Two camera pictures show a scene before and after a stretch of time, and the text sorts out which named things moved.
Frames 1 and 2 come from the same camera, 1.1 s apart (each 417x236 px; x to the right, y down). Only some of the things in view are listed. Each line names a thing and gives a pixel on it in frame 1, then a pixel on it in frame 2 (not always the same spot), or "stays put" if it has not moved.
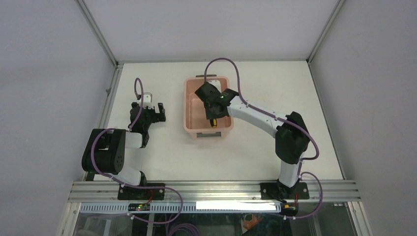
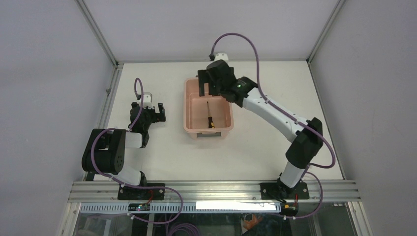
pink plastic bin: [195, 121] stays put
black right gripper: [210, 115] to [204, 77]
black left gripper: [159, 117] stays put
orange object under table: [248, 225] stays put
